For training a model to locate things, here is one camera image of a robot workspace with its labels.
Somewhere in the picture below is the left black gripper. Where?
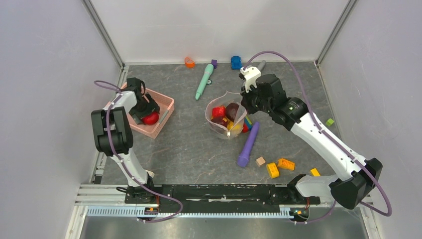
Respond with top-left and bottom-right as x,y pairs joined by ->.
128,93 -> 159,125

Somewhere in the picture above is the dark red mangosteen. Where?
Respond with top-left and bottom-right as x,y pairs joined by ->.
211,116 -> 229,128
225,103 -> 239,122

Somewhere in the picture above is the clear zip top bag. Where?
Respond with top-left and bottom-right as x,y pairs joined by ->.
205,92 -> 247,139

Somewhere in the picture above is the yellow pear toy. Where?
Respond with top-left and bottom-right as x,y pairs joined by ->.
227,121 -> 243,135

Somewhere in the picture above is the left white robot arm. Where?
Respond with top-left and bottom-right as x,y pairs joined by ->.
91,78 -> 160,203

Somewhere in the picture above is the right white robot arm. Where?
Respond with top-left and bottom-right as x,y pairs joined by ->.
240,74 -> 383,209

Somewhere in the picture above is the multicolour brick stack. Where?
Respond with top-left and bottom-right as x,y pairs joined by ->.
242,116 -> 253,133

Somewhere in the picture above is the blue toy car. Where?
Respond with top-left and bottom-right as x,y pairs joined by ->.
230,56 -> 242,70

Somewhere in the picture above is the orange semicircle block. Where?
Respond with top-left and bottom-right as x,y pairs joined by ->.
184,57 -> 196,68

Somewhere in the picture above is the purple cube block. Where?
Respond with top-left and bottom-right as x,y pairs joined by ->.
211,59 -> 217,69

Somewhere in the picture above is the mint green toy microphone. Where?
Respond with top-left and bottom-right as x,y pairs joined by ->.
195,64 -> 214,101

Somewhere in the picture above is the lime green cube block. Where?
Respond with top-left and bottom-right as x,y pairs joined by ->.
325,118 -> 335,126

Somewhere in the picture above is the tan wooden cube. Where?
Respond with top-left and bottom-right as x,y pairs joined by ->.
255,157 -> 266,167

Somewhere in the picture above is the orange toy brick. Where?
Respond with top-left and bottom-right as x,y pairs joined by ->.
276,158 -> 295,171

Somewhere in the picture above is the purple toy microphone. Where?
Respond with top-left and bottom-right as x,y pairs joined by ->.
237,122 -> 260,168

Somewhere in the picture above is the yellow toy brick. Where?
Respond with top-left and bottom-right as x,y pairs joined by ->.
266,163 -> 280,179

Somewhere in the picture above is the yellow flat block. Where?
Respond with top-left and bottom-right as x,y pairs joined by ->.
310,168 -> 321,177

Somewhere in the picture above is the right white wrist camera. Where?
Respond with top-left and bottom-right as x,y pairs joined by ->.
239,66 -> 261,93

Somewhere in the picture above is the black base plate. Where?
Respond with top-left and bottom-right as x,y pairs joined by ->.
117,184 -> 320,214

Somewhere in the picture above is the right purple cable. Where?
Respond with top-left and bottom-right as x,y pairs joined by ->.
242,50 -> 393,225

